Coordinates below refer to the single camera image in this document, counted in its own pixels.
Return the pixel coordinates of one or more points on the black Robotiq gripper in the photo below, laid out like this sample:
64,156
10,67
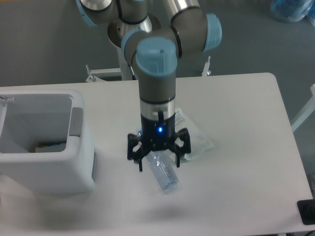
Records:
158,136

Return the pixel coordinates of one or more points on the clear crushed plastic bottle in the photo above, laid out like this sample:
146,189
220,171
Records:
161,167

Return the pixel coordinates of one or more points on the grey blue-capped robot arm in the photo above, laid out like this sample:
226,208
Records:
153,56

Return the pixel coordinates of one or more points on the white trash can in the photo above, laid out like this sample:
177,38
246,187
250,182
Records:
28,116

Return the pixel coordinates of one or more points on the white plastic medical packaging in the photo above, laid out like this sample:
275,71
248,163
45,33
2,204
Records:
200,143

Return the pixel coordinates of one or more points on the black device at table edge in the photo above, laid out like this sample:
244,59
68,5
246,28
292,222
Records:
307,211

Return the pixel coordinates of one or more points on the blue plastic bag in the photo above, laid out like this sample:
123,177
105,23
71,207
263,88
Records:
290,11

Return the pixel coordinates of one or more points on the white metal base frame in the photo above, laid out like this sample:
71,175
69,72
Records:
99,75

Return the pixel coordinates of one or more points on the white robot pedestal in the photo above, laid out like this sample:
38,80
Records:
116,31

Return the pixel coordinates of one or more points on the white frame leg right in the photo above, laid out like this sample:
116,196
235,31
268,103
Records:
305,112

